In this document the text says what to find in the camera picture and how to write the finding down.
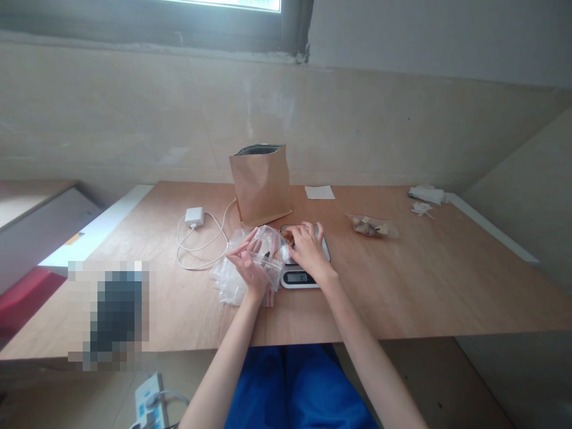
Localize person's left hand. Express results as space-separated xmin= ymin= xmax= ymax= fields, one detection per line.
xmin=225 ymin=227 xmax=272 ymax=303

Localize person's right hand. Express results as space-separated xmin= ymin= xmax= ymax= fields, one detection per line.
xmin=286 ymin=221 xmax=338 ymax=286

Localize white power strip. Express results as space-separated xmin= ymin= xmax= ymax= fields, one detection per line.
xmin=132 ymin=372 xmax=170 ymax=429

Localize person's left fingers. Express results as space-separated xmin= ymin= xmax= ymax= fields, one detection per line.
xmin=225 ymin=247 xmax=251 ymax=268

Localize person's right fingers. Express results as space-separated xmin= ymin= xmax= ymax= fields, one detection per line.
xmin=286 ymin=221 xmax=324 ymax=254

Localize silver digital kitchen scale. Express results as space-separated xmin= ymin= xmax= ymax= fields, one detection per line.
xmin=279 ymin=224 xmax=332 ymax=289

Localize clear zip bag red strip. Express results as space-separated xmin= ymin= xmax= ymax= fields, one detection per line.
xmin=243 ymin=224 xmax=292 ymax=308

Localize person's legs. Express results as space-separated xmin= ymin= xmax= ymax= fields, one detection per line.
xmin=223 ymin=343 xmax=381 ymax=429

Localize brown paper stand-up pouch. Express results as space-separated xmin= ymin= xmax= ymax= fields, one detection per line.
xmin=229 ymin=143 xmax=294 ymax=231

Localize pile of white sachets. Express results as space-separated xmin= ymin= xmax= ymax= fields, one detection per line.
xmin=407 ymin=184 xmax=453 ymax=220

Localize white paper slip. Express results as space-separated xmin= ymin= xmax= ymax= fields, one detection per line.
xmin=305 ymin=185 xmax=336 ymax=201

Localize pile of clear plastic bags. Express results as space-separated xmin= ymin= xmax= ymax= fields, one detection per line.
xmin=210 ymin=228 xmax=251 ymax=306

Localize white charging cable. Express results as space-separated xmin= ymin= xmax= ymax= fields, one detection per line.
xmin=176 ymin=196 xmax=238 ymax=272

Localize filled clear snack bag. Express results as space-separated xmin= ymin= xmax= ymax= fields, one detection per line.
xmin=344 ymin=213 xmax=400 ymax=240

